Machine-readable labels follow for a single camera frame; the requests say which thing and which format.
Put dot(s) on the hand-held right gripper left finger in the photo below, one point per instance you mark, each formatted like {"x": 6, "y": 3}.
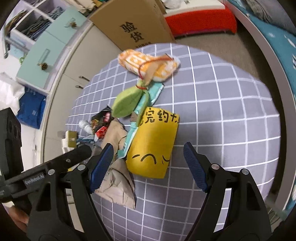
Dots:
{"x": 101, "y": 168}

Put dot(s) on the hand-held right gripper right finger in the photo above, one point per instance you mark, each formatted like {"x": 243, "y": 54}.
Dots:
{"x": 194, "y": 169}

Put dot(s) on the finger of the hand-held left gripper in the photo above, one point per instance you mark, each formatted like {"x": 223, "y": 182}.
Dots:
{"x": 69, "y": 157}

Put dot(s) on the white and olive carton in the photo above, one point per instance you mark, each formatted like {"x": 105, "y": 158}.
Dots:
{"x": 70, "y": 139}

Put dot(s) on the brown paper bag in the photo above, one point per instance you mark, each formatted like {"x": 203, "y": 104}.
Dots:
{"x": 118, "y": 185}

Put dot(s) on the blue wrapper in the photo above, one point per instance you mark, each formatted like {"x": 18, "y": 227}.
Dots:
{"x": 86, "y": 139}

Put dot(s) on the small red and white wrapper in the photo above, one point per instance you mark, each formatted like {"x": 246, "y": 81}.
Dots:
{"x": 101, "y": 132}

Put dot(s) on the small white bottle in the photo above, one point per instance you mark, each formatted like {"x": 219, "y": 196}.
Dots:
{"x": 84, "y": 125}

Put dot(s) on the dark snack wrapper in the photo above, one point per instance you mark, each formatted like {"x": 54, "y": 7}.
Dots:
{"x": 99, "y": 120}

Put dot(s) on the yellow snack packet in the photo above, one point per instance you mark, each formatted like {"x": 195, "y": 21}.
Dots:
{"x": 152, "y": 139}

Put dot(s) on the green pouch with red tie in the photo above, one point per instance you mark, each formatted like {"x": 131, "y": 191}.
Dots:
{"x": 124, "y": 102}

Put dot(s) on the teal plastic wrapper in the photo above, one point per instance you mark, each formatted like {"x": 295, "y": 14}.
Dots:
{"x": 150, "y": 95}

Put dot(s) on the orange and white snack packet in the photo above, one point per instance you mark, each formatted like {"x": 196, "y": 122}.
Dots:
{"x": 131, "y": 60}

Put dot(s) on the large brown cardboard box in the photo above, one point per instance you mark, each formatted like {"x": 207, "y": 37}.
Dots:
{"x": 138, "y": 23}

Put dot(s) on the person's left hand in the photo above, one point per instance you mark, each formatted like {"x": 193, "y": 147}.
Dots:
{"x": 19, "y": 217}

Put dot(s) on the blue plastic bag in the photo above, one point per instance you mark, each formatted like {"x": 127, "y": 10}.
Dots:
{"x": 30, "y": 109}

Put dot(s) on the white plastic bag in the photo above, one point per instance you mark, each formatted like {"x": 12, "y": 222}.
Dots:
{"x": 9, "y": 92}

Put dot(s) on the grey checked tablecloth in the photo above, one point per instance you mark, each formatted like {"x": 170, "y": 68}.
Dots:
{"x": 219, "y": 104}

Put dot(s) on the dark decorative drawer knob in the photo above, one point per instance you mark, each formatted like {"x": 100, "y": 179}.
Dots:
{"x": 44, "y": 66}
{"x": 72, "y": 24}

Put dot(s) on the cream cabinet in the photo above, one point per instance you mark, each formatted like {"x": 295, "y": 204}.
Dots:
{"x": 76, "y": 62}

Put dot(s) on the white cubby shelf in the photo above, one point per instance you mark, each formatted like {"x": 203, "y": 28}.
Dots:
{"x": 17, "y": 37}

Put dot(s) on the mint drawer cabinet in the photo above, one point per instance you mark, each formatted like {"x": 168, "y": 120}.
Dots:
{"x": 57, "y": 34}

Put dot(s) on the dark bundled cloth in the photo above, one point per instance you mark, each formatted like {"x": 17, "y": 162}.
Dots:
{"x": 34, "y": 26}

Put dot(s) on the red storage box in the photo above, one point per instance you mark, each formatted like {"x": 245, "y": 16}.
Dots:
{"x": 203, "y": 23}

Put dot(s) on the bed with blue sheet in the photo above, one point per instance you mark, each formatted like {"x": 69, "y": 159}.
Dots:
{"x": 277, "y": 46}

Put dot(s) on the white storage box lid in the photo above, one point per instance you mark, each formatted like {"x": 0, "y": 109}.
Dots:
{"x": 208, "y": 9}

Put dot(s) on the white crumpled cloth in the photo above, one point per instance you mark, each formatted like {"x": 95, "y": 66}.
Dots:
{"x": 171, "y": 3}

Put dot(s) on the grey checked clothing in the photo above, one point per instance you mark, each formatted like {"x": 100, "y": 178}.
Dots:
{"x": 263, "y": 9}

